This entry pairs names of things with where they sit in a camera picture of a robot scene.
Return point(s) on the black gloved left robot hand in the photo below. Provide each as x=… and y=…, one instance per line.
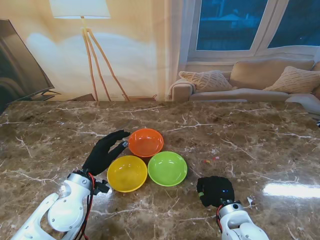
x=100, y=155

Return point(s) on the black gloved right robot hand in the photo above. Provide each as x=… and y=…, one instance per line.
x=216, y=190

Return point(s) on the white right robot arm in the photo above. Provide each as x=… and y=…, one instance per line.
x=237, y=225

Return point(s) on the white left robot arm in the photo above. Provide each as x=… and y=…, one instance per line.
x=65, y=210

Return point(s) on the yellow plastic bowl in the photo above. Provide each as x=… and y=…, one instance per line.
x=127, y=175

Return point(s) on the orange plastic bowl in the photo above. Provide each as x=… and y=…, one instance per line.
x=146, y=143

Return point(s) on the green plastic bowl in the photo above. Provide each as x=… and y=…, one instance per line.
x=167, y=170

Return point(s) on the beige sofa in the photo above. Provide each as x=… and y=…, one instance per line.
x=250, y=95

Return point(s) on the cream knitted pillow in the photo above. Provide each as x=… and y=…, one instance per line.
x=295, y=80
x=205, y=81

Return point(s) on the black white striped object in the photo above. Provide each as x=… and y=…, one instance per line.
x=318, y=124

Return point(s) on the dark flat screen television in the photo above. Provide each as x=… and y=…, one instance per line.
x=15, y=62

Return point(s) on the sheer cream curtain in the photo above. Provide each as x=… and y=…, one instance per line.
x=172, y=50

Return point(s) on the white framed window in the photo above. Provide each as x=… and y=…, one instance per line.
x=225, y=25

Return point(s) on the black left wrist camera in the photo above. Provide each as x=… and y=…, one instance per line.
x=103, y=187

